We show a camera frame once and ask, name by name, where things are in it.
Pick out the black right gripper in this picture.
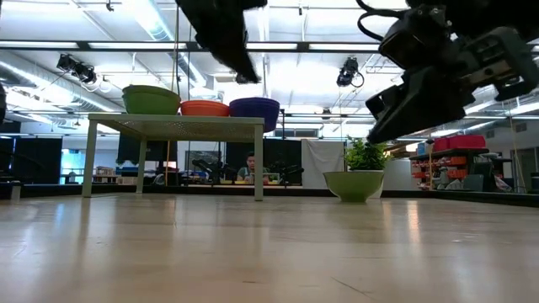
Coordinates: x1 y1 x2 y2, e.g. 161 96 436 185
366 25 539 145

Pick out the large red storage box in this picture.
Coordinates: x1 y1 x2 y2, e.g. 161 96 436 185
448 135 488 151

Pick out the black storage shelf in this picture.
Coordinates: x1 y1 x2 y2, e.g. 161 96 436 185
410 146 513 193

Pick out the black overhead crossbar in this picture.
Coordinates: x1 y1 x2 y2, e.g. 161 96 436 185
0 40 382 54

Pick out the small green mesh table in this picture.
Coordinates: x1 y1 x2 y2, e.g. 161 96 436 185
82 112 265 202

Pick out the artificial plant, white pot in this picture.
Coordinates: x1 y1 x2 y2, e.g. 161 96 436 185
344 136 391 199

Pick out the person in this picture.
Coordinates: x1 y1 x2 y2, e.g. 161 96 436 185
237 151 270 185

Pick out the black partition panel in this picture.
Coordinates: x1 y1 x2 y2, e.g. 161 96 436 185
226 138 302 187

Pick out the white hanging cloth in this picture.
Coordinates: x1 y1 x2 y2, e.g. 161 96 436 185
301 139 347 189

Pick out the black hanging cable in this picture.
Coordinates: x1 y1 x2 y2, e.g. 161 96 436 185
170 3 181 114
186 37 194 102

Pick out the silver ceiling duct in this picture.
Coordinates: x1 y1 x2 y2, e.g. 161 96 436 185
0 58 125 114
121 0 211 100

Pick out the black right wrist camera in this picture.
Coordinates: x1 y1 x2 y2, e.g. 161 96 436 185
377 6 454 72

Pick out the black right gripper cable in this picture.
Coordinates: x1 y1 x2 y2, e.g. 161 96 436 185
355 0 408 43

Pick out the black aluminium rig frame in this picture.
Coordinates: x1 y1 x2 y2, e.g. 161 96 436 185
0 181 539 208

